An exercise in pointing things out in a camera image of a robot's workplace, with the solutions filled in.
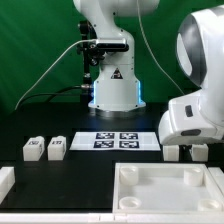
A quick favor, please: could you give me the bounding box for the black camera stand pole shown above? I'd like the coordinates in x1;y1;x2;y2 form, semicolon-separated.
77;20;96;103

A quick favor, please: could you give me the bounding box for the white sheet with AprilTags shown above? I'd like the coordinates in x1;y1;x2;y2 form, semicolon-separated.
70;132;160;151

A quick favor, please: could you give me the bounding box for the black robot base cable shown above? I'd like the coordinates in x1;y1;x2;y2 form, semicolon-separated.
19;84;94;104

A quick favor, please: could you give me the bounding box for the silver camera on stand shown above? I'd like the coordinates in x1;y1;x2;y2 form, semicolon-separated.
96;38;129;52

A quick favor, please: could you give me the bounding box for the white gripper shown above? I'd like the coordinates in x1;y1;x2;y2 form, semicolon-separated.
158;91;224;146

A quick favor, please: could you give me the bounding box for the grey camera cable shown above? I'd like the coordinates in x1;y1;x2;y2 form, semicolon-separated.
14;38;98;111

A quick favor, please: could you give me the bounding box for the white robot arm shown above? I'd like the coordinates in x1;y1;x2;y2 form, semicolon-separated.
73;0;224;145

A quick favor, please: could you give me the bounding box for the white square table top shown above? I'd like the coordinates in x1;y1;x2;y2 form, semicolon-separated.
112;163;224;214

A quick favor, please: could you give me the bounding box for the white cable behind robot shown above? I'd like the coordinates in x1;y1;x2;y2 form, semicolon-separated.
135;0;186;96

